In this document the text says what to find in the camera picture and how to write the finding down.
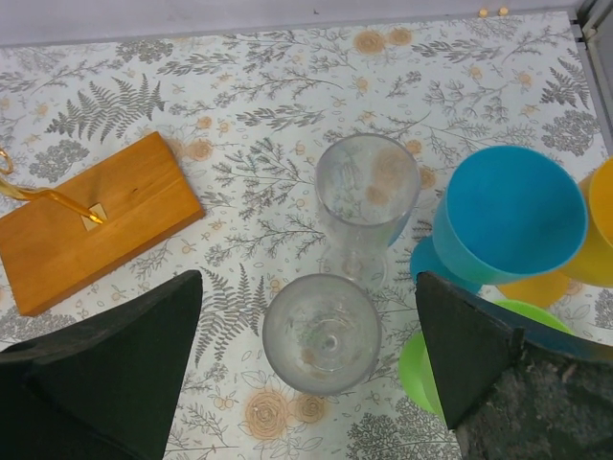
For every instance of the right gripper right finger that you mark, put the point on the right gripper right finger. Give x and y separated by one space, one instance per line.
510 387

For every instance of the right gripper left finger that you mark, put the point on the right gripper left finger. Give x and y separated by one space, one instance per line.
106 387

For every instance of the green wine glass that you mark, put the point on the green wine glass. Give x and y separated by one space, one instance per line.
414 368

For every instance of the orange wine glass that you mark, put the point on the orange wine glass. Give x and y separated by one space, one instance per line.
592 265

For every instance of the blue wine glass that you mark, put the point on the blue wine glass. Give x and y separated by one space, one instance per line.
507 214

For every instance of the clear wine glass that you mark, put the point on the clear wine glass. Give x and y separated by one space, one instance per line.
322 334
367 186

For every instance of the orange wooden rack base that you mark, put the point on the orange wooden rack base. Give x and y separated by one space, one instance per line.
63 239

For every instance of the floral table mat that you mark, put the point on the floral table mat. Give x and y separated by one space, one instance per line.
248 116

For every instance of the gold wire glass rack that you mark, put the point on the gold wire glass rack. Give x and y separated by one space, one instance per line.
32 194

